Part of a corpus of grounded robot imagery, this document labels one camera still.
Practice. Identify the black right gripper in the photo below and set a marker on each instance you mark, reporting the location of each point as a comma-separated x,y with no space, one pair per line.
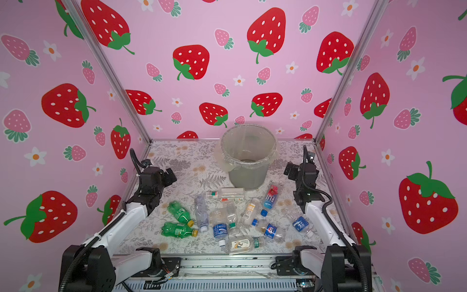
292,171

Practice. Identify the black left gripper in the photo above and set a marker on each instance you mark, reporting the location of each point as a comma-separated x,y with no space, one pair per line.
165,179

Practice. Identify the red blue Fiji bottle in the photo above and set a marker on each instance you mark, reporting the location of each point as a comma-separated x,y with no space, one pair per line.
269,200

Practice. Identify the clear bottle blue label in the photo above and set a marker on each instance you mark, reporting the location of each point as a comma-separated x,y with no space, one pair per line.
219,223
299,223

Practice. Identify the clear water bottle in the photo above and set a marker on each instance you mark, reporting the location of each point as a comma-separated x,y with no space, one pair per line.
202,217

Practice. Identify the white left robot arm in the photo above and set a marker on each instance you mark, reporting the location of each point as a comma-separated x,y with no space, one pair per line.
94,265

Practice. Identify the grey mesh waste bin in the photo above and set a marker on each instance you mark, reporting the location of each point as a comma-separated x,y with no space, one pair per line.
249,179

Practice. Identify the Pepsi label clear bottle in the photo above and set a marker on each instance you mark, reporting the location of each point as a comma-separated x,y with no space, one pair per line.
269,230

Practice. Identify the clear bottle orange label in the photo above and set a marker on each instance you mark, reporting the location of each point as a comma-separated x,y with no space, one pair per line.
250,212

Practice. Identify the clear bottle red green label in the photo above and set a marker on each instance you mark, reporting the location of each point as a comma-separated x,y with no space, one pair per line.
226,194

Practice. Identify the square bottle green cap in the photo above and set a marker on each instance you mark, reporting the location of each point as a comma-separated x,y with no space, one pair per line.
244,244

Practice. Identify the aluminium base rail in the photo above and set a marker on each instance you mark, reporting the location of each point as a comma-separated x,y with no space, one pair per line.
223,273

